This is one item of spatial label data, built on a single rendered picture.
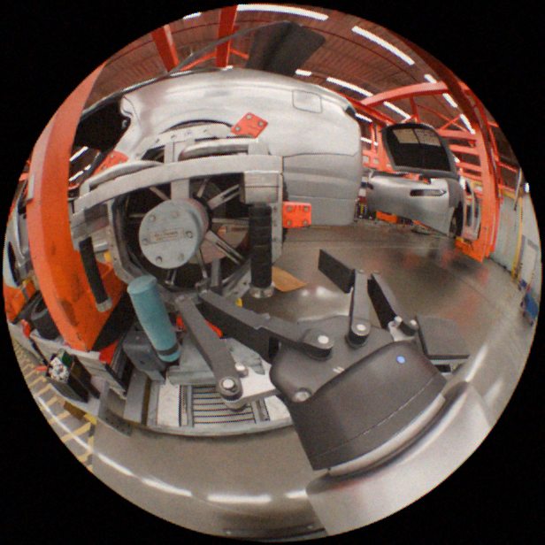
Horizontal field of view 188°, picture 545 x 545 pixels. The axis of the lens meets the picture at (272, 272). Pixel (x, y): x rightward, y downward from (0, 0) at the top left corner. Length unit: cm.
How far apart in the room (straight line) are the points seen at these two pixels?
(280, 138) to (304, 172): 21
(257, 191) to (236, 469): 97
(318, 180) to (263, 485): 145
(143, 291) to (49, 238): 42
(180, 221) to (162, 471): 104
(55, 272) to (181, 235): 50
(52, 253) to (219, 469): 101
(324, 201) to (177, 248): 78
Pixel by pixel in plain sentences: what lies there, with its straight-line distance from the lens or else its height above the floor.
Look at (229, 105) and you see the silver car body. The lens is 96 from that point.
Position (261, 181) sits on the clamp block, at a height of 93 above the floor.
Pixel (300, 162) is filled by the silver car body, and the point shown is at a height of 107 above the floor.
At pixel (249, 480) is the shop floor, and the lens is 93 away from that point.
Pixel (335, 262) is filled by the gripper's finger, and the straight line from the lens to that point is 22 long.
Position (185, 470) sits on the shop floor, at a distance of 100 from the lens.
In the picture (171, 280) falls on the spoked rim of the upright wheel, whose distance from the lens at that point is 69.
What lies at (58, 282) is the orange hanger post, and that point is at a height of 79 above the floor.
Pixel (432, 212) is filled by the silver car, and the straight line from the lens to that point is 256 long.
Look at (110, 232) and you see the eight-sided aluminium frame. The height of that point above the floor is 87.
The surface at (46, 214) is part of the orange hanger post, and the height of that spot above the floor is 101.
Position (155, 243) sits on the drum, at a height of 84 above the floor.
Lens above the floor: 92
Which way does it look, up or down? 25 degrees down
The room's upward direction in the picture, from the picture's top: straight up
